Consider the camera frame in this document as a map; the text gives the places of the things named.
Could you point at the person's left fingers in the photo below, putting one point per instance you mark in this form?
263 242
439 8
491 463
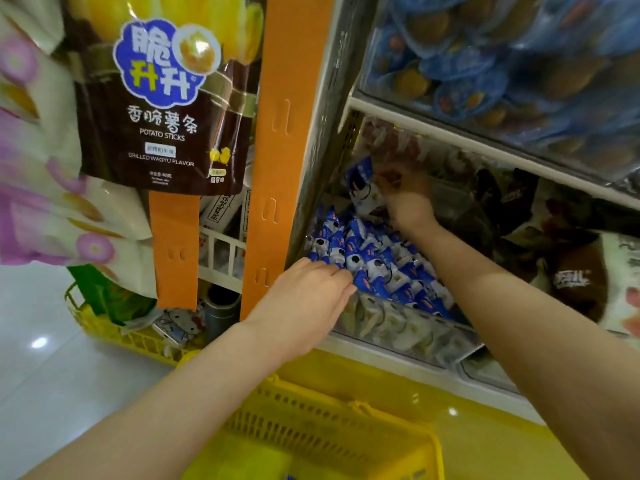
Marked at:
337 284

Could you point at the yellow shopping basket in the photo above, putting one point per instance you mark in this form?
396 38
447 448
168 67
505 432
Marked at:
325 434

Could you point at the person's left forearm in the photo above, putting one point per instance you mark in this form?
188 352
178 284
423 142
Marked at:
170 409

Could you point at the cartoon cat packet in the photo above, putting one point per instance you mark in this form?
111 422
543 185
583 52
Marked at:
180 325

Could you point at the clear plastic shelf divider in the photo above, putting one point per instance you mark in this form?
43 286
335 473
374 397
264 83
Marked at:
405 329

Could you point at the person's right forearm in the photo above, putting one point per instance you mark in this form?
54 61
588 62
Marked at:
525 344

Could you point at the person's right fingers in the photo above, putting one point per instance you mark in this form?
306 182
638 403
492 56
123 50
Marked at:
392 182

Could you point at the white floral snack bags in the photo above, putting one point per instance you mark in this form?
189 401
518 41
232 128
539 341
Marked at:
45 159

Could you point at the white shelf rail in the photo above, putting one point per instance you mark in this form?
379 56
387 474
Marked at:
480 144

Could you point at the short orange hanging strip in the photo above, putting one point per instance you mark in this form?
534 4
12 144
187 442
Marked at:
174 249

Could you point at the brown potato stick bag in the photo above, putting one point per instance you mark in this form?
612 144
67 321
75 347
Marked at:
165 94

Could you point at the pile of blue jelly cups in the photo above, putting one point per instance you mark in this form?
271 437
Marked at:
505 69

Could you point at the grey metal shelf upright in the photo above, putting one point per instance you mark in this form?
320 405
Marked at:
330 124

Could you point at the blue white snack packet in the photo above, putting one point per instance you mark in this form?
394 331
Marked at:
361 187

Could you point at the person's right hand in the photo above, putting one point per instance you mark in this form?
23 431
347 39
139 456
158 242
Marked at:
412 204

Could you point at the green snack bag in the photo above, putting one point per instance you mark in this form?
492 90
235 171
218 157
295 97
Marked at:
107 297

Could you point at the black cylinder can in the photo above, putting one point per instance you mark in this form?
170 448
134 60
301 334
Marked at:
221 309

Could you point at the long orange hanging strip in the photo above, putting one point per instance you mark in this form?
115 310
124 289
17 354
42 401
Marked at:
287 144

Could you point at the pile of brown snack packs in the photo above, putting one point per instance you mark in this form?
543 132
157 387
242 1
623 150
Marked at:
560 254

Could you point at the person's left hand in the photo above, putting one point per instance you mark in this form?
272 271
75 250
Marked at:
295 314

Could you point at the pile of blue snack packets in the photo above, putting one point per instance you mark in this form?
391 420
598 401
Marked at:
380 267

